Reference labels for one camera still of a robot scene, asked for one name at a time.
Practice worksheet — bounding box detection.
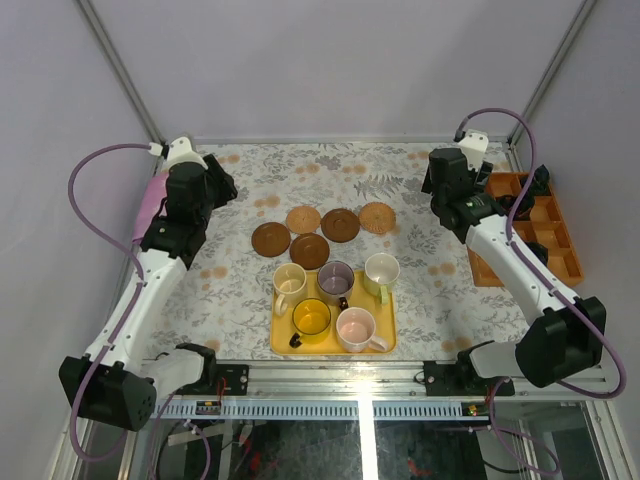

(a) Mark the pink mug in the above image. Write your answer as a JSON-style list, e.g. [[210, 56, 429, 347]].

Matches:
[[336, 307, 389, 353]]

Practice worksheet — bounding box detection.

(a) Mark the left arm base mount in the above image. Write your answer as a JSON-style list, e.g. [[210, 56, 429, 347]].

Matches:
[[176, 343, 250, 397]]

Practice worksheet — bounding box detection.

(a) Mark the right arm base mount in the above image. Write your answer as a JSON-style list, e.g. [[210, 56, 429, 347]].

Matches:
[[423, 341, 521, 398]]

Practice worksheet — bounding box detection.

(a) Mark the pink folded cloth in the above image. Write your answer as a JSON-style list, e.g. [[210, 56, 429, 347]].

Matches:
[[132, 172, 169, 244]]

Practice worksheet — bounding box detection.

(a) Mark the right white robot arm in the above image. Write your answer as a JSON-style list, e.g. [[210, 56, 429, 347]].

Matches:
[[421, 143, 606, 395]]

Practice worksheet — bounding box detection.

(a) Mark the aluminium front rail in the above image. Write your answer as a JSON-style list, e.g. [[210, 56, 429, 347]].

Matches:
[[74, 359, 614, 401]]

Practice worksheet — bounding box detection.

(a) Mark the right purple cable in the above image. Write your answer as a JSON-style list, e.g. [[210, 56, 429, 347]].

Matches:
[[454, 107, 629, 476]]

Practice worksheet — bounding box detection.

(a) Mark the purple mug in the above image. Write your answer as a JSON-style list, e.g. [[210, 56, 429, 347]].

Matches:
[[317, 261, 355, 310]]

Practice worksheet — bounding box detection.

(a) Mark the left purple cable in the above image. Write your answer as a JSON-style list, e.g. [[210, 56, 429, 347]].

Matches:
[[67, 143, 154, 464]]

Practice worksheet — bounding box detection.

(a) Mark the purple cable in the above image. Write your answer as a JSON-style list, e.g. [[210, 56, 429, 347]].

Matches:
[[454, 107, 629, 476], [67, 143, 154, 464]]

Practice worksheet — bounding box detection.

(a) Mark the yellow glass mug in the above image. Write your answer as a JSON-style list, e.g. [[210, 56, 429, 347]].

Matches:
[[289, 298, 332, 348]]

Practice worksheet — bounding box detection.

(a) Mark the woven rattan coaster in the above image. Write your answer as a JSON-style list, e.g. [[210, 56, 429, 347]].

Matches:
[[286, 205, 321, 235], [358, 202, 396, 235]]

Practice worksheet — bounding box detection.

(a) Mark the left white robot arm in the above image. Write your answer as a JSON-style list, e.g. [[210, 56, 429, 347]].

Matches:
[[59, 135, 237, 431]]

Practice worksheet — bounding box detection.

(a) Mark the dark fabric flower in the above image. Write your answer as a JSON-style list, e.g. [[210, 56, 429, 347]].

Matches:
[[496, 194, 535, 221], [529, 165, 551, 196], [526, 242, 549, 267]]

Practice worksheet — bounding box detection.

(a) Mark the orange compartment organizer box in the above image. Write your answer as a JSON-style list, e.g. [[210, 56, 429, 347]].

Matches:
[[467, 172, 584, 287]]

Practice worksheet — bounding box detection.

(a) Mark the cream yellow mug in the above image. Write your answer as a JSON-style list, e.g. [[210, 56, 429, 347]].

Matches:
[[272, 263, 308, 316]]

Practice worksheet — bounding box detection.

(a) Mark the light green mug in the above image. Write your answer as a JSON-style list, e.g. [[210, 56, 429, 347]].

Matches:
[[364, 253, 400, 305]]

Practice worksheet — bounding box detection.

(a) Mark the dark brown wooden coaster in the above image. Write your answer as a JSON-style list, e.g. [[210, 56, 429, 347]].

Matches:
[[251, 222, 291, 257]]

